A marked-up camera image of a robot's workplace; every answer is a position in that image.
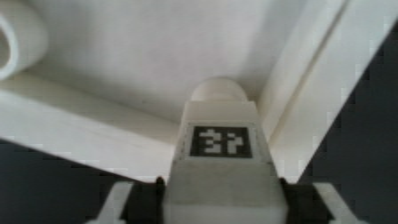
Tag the white table leg with tag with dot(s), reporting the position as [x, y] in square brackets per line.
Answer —
[224, 189]

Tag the white square tabletop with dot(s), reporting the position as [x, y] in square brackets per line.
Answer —
[104, 59]

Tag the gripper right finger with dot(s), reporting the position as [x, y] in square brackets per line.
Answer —
[317, 206]

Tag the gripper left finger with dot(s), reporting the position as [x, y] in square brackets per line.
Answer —
[132, 206]

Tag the white U-shaped fence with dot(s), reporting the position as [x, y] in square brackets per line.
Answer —
[351, 44]

